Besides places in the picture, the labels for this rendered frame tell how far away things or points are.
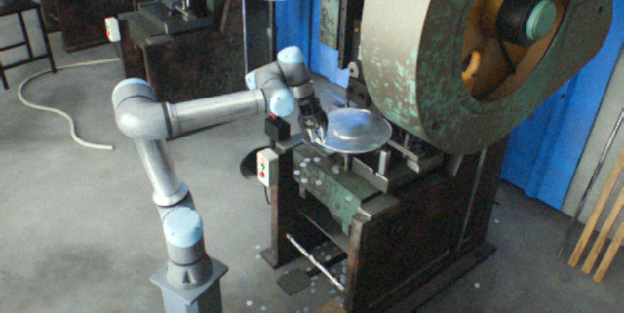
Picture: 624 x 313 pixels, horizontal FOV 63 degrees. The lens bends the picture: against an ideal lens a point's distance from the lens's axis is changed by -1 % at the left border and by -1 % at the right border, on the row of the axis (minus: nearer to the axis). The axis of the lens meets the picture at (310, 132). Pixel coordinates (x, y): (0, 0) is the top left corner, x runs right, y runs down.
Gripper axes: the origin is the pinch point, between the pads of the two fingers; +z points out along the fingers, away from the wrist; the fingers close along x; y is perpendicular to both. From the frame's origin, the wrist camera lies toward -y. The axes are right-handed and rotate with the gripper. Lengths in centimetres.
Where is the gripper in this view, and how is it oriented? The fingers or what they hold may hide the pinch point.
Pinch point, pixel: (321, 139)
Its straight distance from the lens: 176.3
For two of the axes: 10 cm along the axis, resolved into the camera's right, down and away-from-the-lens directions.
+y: -0.8, 5.3, -8.5
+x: 9.5, -2.1, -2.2
